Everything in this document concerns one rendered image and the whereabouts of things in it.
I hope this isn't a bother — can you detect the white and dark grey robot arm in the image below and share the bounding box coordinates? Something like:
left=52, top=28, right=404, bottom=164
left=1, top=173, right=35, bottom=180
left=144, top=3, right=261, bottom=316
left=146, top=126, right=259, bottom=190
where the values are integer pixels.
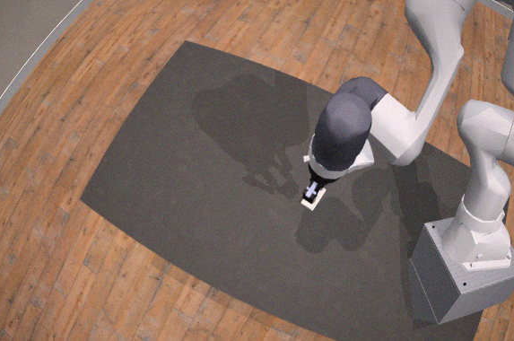
left=303, top=0, right=514, bottom=272

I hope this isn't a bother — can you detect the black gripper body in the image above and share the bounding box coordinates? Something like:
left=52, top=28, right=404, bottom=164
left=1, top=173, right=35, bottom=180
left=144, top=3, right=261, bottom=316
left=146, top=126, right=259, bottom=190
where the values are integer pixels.
left=309, top=165, right=339, bottom=188

